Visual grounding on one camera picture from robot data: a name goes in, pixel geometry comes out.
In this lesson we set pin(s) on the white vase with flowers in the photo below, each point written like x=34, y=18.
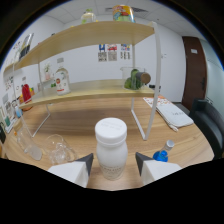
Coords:
x=48, y=71

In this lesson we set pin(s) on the green-filled jar with cork lid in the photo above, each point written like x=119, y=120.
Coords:
x=135, y=80

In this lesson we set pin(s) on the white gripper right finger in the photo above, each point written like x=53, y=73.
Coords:
x=156, y=169

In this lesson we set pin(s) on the yellow and orange can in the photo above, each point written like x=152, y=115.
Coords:
x=123, y=14

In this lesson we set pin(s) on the white pouch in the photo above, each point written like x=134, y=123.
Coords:
x=176, y=116

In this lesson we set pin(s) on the clear glass with ice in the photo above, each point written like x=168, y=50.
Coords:
x=61, y=151

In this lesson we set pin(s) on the red wall poster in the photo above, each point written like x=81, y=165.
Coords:
x=112, y=47

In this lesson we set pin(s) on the two-tier wood and white rack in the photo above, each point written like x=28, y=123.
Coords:
x=90, y=88

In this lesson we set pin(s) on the black sofa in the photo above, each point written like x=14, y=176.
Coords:
x=208, y=123

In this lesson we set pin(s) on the blue wall poster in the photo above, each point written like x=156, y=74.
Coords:
x=102, y=47

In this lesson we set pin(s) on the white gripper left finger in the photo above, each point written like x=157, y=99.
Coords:
x=73, y=171

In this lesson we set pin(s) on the orange printed paper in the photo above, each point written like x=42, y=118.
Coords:
x=153, y=100

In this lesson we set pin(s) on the brown door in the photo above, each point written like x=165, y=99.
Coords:
x=194, y=73

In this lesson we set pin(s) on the red liquid glass bottle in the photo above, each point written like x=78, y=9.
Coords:
x=26, y=95

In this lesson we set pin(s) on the white milk bottle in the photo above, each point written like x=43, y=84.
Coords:
x=111, y=156

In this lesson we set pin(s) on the blue liquid bottle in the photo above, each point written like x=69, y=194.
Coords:
x=161, y=155

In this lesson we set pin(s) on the clear bottle with green cap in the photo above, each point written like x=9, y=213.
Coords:
x=88, y=17

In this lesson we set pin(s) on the multicolour wall poster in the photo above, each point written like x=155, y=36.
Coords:
x=125, y=47

